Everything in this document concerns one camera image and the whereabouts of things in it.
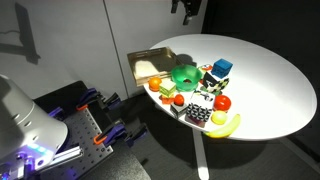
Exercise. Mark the blue block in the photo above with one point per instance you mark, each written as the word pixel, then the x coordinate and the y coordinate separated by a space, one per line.
pixel 221 68

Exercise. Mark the green bowl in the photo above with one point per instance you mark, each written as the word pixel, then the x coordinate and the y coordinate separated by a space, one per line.
pixel 186 75

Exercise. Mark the small flat red block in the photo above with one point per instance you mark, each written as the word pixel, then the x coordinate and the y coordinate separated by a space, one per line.
pixel 166 100

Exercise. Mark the wooden tray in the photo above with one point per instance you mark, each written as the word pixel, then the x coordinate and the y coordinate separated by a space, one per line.
pixel 153 65

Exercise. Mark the black yellow checkered cube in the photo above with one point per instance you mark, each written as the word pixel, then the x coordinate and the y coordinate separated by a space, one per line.
pixel 215 84

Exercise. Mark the orange fruit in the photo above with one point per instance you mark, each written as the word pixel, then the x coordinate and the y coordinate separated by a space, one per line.
pixel 155 83

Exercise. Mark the green yellow striped cube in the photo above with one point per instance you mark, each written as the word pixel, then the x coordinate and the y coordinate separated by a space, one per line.
pixel 167 88

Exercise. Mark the white picture cube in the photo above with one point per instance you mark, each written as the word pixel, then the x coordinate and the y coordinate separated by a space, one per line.
pixel 203 98

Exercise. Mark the small red tomato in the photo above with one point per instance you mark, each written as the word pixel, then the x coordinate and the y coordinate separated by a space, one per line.
pixel 179 100

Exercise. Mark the red apple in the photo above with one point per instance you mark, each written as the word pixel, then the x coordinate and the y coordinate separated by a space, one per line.
pixel 222 103

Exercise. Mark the black white grey cube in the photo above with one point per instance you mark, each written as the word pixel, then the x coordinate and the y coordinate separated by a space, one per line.
pixel 178 110

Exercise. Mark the black white patterned cube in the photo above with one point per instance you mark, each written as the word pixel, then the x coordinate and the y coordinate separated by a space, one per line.
pixel 198 114

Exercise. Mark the yellow lemon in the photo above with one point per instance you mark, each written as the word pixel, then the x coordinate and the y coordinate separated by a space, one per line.
pixel 219 117

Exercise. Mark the purple orange bar clamp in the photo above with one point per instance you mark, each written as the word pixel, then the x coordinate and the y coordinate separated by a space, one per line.
pixel 88 96
pixel 113 132

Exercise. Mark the yellow banana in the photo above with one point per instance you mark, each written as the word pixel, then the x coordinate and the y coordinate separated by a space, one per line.
pixel 226 130

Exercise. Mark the white table leg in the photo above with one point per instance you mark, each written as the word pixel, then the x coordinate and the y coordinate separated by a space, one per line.
pixel 201 156

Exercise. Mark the perforated metal board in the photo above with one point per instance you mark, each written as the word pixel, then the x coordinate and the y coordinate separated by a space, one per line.
pixel 83 133

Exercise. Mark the black robot stand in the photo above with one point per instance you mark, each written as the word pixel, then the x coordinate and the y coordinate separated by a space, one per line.
pixel 128 166

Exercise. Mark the aluminium extrusion rail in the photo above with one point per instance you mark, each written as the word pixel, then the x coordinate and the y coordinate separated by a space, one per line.
pixel 56 112
pixel 68 155

